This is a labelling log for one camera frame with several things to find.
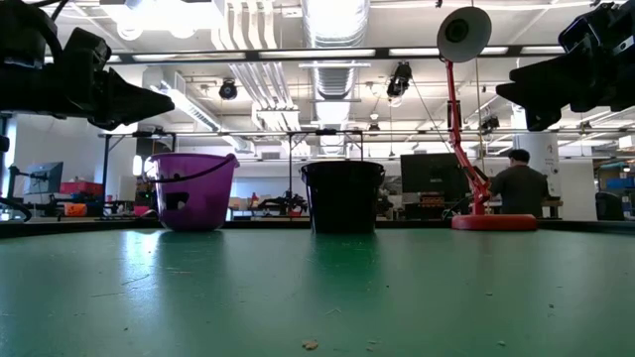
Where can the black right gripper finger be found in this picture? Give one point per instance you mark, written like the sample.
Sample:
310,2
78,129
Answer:
538,120
538,86

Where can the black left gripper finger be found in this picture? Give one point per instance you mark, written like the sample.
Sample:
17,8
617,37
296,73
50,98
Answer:
139,101
119,120

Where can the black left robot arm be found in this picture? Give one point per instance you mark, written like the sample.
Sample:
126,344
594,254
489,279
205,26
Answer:
22,30

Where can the black background robot arm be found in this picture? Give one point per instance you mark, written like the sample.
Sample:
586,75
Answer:
285,202

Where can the white round column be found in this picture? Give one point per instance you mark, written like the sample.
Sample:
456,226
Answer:
546,149

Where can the person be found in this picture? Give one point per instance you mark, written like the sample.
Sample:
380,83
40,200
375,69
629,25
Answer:
518,188

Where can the red storage bin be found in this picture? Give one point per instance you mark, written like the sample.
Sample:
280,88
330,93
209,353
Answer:
82,188

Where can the wooden background desk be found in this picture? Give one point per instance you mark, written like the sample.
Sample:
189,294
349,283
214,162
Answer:
555,202

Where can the small computer monitor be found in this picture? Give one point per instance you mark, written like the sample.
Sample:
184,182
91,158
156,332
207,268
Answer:
45,177

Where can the red desk lamp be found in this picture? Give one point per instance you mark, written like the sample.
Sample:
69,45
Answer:
493,221

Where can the black office chair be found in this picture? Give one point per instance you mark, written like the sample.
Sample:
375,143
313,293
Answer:
609,207

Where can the purple face-printed plastic bucket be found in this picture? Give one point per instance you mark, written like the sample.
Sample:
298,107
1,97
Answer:
198,203

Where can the large black monitor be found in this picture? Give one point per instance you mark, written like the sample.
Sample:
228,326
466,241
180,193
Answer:
434,173

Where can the black plastic bucket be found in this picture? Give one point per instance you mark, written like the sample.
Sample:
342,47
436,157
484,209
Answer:
342,198

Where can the small pale crumb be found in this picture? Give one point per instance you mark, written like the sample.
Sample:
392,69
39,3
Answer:
310,344

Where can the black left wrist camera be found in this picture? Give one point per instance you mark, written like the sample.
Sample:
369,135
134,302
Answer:
87,54

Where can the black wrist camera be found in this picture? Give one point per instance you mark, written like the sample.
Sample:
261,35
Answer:
87,54
579,35

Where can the black ceiling camera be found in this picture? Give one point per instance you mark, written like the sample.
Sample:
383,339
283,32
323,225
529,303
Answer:
490,124
399,82
228,90

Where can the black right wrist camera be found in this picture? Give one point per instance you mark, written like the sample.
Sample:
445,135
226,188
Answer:
579,35

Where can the black background frame stand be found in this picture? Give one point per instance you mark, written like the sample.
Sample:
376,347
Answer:
105,173

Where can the silver air duct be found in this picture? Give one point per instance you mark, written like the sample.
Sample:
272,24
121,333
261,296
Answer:
335,79

